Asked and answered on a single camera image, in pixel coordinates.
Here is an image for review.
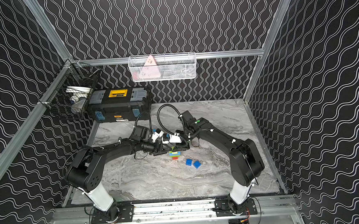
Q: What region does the light blue lego plate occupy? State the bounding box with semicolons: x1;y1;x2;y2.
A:
169;152;181;158

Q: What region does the dark blue lego brick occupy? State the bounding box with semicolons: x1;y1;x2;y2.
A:
193;161;201;169
185;159;192;166

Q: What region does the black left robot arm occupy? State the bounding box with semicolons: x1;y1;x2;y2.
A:
65;138;172;213

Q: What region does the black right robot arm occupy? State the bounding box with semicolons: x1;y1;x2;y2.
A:
178;111;265;206

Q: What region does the black deli toolbox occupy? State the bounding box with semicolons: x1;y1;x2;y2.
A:
87;87;152;123

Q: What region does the pink triangle card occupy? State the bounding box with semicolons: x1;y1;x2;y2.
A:
138;55;161;80

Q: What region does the white roll in basket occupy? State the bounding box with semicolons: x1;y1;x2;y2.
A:
65;86;92;103

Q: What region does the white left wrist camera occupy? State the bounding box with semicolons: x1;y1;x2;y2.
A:
151;128;164;143

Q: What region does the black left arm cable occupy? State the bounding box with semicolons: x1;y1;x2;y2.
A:
132;111;153;136

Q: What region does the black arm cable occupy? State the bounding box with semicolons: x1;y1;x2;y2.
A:
156;103;184;137
132;111;153;136

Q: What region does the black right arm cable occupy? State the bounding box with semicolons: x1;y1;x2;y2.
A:
156;103;184;137

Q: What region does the clear plastic wall basket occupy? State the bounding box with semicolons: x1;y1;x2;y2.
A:
128;52;197;82

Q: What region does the black wire wall basket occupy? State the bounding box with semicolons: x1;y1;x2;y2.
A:
39;61;101;121

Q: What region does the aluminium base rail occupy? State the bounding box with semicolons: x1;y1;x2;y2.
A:
51;195;297;224

